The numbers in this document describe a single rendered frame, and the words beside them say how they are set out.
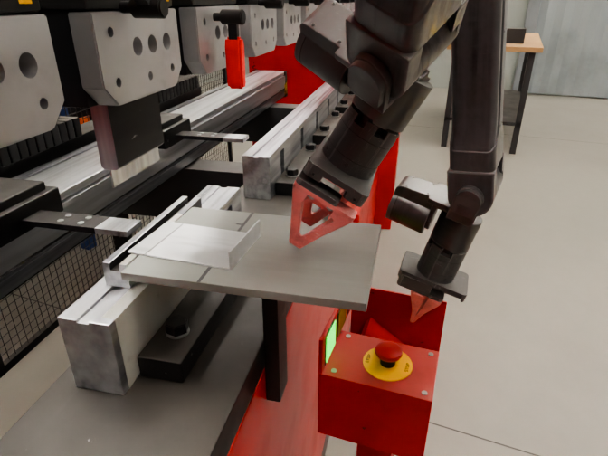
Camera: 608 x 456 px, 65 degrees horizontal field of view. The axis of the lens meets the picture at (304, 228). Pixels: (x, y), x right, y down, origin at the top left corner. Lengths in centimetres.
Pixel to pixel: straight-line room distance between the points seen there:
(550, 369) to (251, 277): 169
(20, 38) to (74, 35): 8
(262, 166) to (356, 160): 55
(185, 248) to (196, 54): 24
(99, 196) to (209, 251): 40
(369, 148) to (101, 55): 25
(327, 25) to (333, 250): 24
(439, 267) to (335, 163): 30
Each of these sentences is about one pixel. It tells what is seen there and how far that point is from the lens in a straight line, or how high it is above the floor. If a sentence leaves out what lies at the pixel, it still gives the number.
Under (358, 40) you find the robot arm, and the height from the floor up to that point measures 124.
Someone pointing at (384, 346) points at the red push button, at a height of 81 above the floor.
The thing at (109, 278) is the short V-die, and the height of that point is 98.
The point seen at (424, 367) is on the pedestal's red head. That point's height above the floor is 78.
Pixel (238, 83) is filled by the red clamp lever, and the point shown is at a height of 116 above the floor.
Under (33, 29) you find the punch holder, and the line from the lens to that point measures 40.
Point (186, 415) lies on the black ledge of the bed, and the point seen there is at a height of 88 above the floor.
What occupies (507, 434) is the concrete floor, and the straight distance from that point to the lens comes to 178.
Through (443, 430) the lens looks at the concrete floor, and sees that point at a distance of 173.
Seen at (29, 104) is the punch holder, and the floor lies 120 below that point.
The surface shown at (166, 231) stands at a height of 100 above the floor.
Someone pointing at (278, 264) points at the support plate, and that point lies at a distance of 52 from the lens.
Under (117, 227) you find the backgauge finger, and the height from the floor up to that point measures 101.
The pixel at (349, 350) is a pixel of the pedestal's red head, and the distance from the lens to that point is 75.
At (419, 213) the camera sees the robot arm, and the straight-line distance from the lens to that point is 69.
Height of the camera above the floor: 126
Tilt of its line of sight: 26 degrees down
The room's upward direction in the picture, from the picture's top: straight up
